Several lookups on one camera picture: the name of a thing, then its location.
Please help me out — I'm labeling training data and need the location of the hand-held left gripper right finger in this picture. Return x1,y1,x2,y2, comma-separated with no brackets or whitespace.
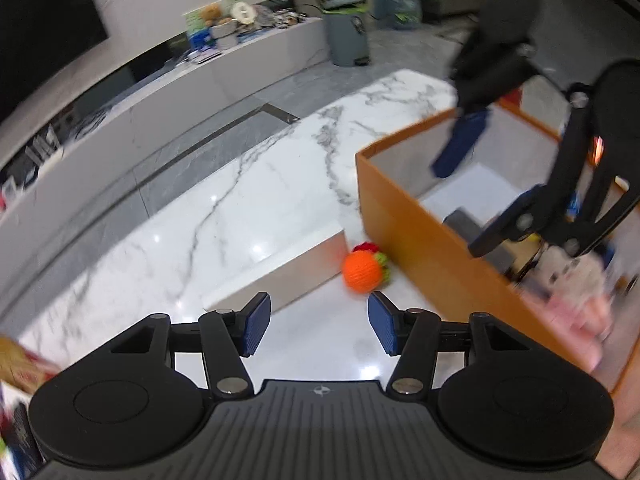
367,291,546,397

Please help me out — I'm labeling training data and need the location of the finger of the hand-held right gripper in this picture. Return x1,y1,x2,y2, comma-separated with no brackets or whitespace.
431,35,543,179
469,59,640,259

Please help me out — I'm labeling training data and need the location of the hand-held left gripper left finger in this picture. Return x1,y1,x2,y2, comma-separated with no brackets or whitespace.
95,291,272,397

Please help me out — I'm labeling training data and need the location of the grey box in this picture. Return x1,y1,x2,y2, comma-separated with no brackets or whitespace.
442,208,518,276

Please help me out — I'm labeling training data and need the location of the orange crochet toy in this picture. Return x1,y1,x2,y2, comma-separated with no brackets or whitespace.
342,242,392,295

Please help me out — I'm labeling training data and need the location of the large orange box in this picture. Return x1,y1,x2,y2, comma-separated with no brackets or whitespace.
355,97,640,393

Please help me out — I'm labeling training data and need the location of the pink plush toy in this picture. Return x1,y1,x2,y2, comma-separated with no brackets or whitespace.
542,290,618,376

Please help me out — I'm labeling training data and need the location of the flat white box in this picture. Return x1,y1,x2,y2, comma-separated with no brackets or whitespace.
202,227,351,313

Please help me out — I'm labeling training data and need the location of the blue water jug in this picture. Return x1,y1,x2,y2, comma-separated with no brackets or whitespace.
389,0,423,29

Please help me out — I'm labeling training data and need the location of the grey trash bin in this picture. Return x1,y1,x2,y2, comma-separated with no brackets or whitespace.
322,0,372,68

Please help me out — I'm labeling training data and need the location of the pile of small trinkets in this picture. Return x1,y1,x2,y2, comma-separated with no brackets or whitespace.
182,0,311,66

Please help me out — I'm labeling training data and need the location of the white tv console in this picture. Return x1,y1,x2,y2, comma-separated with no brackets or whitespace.
0,15,331,226

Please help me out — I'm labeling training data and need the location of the white round plaque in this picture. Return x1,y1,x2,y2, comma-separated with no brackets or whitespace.
231,1,257,25

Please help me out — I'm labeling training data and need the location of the dark art print box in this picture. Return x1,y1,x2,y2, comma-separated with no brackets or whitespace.
0,395,43,480

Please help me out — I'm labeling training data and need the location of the black television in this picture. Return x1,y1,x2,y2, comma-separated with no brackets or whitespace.
0,0,110,123

